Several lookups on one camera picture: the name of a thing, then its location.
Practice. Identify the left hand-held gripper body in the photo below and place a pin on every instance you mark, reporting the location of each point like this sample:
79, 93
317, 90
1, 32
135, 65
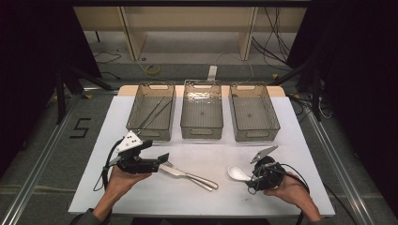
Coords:
137, 164

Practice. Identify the steel fork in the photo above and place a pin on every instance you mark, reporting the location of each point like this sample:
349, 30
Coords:
200, 179

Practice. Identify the dark curtain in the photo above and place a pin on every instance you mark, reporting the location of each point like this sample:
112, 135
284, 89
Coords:
350, 78
31, 62

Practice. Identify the transparent grey plastic bin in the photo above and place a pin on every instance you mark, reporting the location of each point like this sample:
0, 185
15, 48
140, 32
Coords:
150, 112
202, 109
253, 112

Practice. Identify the person's right hand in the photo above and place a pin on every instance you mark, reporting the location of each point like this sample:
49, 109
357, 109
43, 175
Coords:
294, 193

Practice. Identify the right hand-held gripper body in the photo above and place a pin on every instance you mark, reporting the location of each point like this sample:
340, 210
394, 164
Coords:
269, 175

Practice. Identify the person's left hand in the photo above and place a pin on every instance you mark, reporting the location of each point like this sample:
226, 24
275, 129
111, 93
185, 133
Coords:
120, 184

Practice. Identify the beige wooden shelf unit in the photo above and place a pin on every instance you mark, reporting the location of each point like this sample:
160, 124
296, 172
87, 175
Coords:
187, 22

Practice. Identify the white ceramic spoon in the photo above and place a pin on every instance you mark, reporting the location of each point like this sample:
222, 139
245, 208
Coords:
235, 172

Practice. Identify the steel table knife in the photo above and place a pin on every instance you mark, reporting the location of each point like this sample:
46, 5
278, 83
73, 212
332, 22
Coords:
173, 171

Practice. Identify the black metal stand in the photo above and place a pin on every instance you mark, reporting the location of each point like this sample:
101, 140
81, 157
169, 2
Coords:
61, 93
316, 93

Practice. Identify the metal floor rail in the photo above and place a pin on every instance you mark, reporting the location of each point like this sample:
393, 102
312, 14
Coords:
34, 168
338, 165

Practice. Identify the steel chopstick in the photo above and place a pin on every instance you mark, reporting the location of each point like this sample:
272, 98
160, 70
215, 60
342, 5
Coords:
158, 114
152, 112

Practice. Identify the white power strip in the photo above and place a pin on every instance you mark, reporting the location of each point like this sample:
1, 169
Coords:
212, 72

